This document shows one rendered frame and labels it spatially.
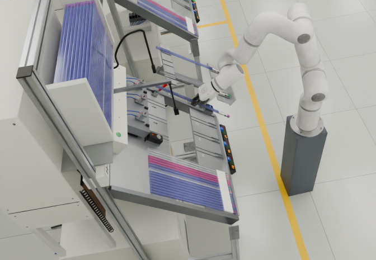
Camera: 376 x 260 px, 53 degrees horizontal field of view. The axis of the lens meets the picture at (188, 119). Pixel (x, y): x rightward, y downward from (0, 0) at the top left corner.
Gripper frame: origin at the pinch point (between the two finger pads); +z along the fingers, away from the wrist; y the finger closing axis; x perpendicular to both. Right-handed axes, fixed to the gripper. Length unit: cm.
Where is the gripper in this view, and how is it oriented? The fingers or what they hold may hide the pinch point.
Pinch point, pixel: (194, 101)
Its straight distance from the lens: 207.1
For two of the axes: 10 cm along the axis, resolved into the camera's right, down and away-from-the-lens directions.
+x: 6.8, 4.0, 6.1
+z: -7.2, 5.1, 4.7
